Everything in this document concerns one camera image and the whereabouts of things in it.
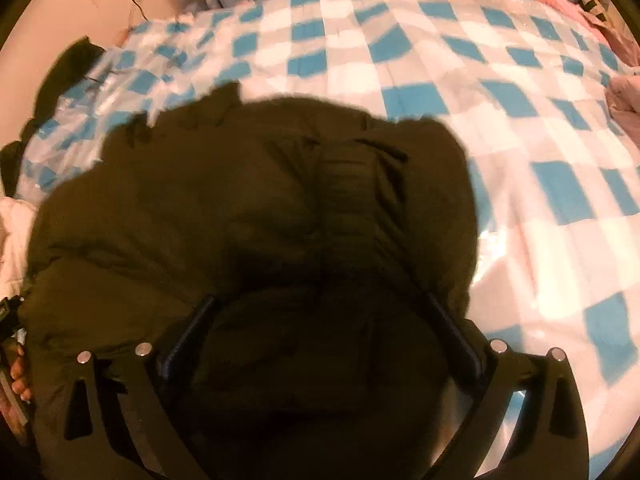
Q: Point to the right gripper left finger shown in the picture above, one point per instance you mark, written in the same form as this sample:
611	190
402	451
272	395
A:
113	421

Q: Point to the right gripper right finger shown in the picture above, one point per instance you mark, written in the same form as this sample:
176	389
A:
549	439

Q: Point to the black puffer jacket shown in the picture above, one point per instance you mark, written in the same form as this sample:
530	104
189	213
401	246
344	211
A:
325	239

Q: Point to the person left hand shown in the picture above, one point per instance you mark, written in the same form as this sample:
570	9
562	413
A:
19	381

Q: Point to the white quilted jacket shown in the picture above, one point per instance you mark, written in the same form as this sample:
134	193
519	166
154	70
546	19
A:
17	218

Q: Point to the blue white checkered bed cover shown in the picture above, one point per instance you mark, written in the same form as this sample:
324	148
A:
556	180

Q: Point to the black garment by wall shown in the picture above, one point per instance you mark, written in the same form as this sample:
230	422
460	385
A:
70	67

